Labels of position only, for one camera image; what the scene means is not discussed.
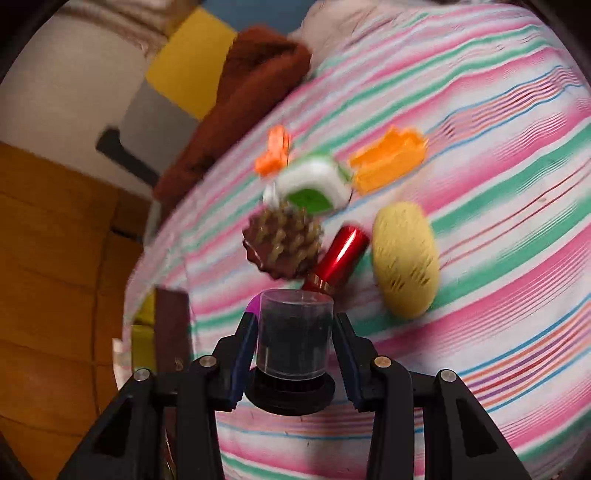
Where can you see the purple plastic toy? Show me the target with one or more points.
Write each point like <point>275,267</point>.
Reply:
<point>253,307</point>

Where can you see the yellow cardboard box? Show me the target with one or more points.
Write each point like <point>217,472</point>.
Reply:
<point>143,341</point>

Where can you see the brown fleece blanket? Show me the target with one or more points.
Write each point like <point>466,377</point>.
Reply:
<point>249,78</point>

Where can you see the small orange clip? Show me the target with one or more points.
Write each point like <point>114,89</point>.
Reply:
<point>272,157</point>

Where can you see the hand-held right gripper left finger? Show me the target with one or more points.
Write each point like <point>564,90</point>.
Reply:
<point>242,367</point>

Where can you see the red metallic tube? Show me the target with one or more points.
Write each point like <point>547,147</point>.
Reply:
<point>341,254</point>

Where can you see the orange plastic box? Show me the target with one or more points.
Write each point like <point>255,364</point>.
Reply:
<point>388,161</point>

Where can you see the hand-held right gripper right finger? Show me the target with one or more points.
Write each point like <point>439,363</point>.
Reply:
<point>351,374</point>

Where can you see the striped bedsheet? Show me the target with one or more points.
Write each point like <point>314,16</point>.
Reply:
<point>485,138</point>

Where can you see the pale pink quilt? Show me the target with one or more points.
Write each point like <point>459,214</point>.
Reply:
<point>341,32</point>

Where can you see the yellow oval sponge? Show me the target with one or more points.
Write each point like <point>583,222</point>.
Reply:
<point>404,258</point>

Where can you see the grey yellow blue headboard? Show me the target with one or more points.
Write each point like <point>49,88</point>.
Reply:
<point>189,64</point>

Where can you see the brown wooden massage brush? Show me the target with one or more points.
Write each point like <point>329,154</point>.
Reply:
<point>277,249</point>

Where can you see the wooden wardrobe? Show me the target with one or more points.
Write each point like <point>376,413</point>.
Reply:
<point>46,277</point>

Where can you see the dark grey toy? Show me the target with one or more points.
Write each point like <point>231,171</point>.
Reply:
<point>295,341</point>

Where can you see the white and green toy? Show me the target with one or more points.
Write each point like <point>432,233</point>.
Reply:
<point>314,177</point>

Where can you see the black pole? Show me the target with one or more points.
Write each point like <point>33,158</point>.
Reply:
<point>120,150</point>

